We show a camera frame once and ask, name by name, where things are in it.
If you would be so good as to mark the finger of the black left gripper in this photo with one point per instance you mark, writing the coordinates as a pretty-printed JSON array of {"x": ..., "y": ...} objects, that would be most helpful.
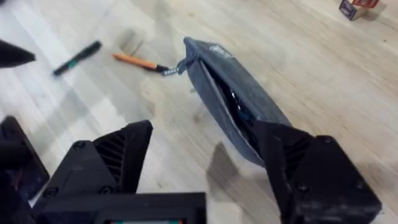
[{"x": 14, "y": 56}]

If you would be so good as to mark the black upright wrist plate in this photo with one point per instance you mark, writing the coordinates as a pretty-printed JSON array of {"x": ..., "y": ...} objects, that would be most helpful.
[{"x": 18, "y": 174}]

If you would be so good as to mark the red scissors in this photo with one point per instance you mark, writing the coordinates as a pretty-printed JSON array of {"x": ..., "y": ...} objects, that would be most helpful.
[{"x": 367, "y": 3}]

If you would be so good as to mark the black pen with green band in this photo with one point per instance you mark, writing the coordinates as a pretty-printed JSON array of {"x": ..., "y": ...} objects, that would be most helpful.
[{"x": 77, "y": 58}]

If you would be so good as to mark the dark grey zip bag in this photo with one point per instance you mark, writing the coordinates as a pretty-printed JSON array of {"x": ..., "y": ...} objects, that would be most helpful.
[{"x": 214, "y": 99}]

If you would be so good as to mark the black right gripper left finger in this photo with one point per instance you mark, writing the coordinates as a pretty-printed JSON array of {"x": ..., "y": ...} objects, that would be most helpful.
[{"x": 124, "y": 155}]

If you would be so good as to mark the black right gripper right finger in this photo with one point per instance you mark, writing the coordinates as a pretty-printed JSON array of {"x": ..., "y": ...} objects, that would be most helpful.
[{"x": 320, "y": 183}]

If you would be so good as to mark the small cardboard box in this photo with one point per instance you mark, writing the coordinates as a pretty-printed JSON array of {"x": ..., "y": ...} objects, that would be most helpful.
[{"x": 351, "y": 9}]

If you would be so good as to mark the orange pen with black cap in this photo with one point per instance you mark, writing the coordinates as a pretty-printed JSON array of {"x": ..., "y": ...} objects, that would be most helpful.
[{"x": 133, "y": 60}]

